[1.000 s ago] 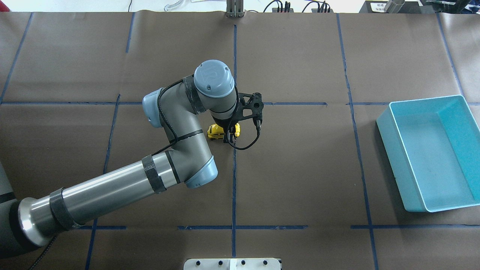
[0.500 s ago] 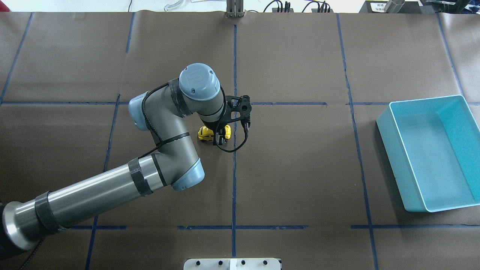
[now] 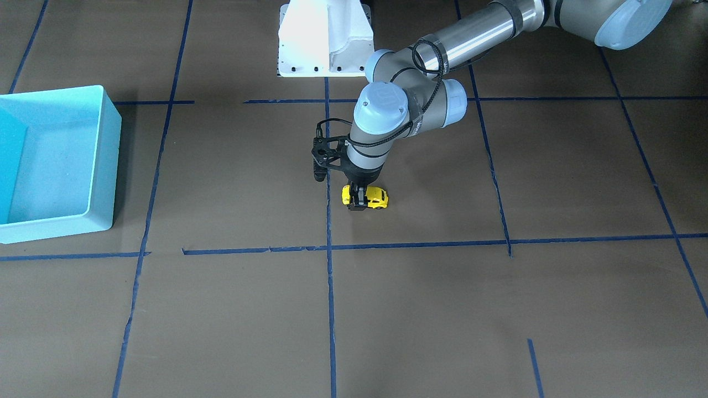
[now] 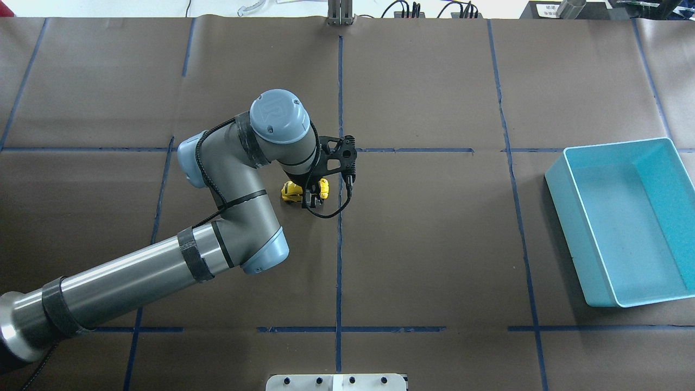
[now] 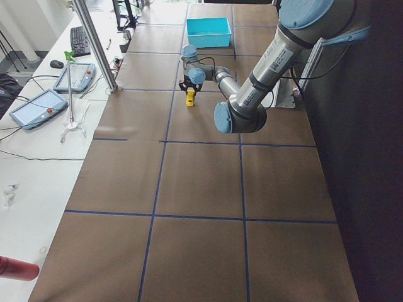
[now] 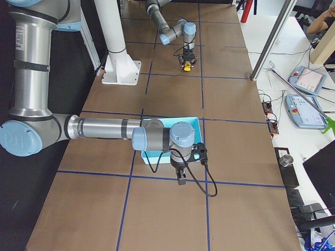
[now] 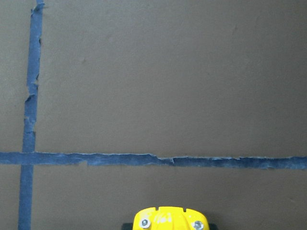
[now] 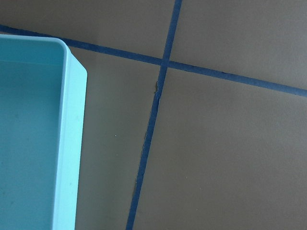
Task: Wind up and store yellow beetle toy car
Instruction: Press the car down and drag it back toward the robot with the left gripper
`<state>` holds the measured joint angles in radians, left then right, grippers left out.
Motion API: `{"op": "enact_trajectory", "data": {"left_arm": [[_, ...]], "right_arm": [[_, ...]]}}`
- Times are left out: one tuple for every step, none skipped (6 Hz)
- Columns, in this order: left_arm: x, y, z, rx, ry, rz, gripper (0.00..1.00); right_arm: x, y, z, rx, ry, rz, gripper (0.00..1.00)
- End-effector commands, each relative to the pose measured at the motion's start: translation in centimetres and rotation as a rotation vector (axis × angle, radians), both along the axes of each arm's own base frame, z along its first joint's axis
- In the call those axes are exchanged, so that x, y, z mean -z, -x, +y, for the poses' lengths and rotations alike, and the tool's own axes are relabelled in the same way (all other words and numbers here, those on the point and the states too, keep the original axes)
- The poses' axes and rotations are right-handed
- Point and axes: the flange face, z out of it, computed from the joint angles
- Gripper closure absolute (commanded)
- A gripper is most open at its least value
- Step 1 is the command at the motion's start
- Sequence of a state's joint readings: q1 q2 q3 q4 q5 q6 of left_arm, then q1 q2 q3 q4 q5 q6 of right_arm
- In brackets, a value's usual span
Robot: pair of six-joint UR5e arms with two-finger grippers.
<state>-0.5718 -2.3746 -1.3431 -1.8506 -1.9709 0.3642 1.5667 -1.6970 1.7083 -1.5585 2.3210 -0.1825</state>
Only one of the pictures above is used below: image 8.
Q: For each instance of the light blue plastic bin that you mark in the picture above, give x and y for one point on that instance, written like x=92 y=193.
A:
x=42 y=100

